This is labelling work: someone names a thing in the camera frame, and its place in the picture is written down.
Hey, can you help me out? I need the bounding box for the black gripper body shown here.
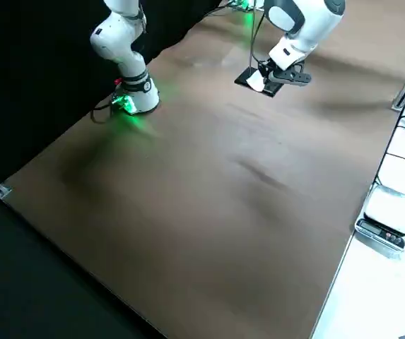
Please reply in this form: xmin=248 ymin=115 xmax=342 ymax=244
xmin=261 ymin=60 xmax=281 ymax=85

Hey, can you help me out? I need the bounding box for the white filter paper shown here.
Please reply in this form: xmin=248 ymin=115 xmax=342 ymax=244
xmin=247 ymin=69 xmax=266 ymax=93

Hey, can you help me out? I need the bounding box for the white digital scale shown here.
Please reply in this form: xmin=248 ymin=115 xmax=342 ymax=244
xmin=354 ymin=183 xmax=405 ymax=259

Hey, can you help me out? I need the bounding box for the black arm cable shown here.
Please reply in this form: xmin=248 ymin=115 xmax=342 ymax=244
xmin=250 ymin=6 xmax=272 ymax=70

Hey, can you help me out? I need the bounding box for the black base cable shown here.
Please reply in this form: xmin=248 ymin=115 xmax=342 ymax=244
xmin=90 ymin=98 xmax=120 ymax=125

